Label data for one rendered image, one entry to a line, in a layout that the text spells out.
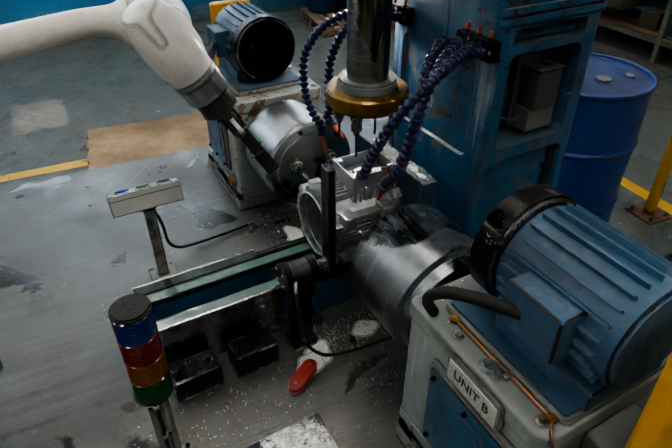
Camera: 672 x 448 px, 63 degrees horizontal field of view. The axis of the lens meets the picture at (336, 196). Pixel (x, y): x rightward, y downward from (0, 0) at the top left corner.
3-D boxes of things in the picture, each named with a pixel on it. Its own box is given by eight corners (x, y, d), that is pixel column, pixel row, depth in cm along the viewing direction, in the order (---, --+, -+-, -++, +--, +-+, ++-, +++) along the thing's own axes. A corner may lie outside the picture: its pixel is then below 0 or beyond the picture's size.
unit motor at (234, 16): (264, 110, 200) (254, -10, 177) (303, 147, 176) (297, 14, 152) (195, 125, 190) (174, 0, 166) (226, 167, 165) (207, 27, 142)
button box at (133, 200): (179, 195, 142) (174, 176, 141) (185, 199, 135) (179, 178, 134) (111, 214, 135) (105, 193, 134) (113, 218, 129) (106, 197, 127)
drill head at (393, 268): (418, 257, 135) (427, 170, 121) (544, 378, 104) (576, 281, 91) (329, 291, 125) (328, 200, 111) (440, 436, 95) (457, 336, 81)
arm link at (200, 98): (203, 51, 107) (221, 73, 111) (167, 80, 107) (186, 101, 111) (218, 65, 101) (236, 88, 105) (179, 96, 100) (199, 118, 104)
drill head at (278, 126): (302, 145, 183) (299, 74, 170) (357, 198, 156) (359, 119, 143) (231, 163, 173) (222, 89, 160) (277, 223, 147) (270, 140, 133)
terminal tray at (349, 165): (373, 172, 138) (374, 147, 134) (397, 192, 130) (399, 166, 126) (331, 184, 133) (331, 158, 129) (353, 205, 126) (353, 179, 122)
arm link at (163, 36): (220, 67, 99) (207, 40, 109) (163, -4, 89) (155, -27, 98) (172, 101, 100) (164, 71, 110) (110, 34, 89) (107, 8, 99)
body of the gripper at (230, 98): (231, 89, 105) (258, 122, 111) (217, 75, 111) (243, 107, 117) (201, 114, 104) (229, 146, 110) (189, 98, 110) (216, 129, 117)
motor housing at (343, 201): (364, 213, 150) (365, 152, 139) (403, 252, 136) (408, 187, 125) (297, 234, 142) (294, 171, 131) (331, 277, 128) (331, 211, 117)
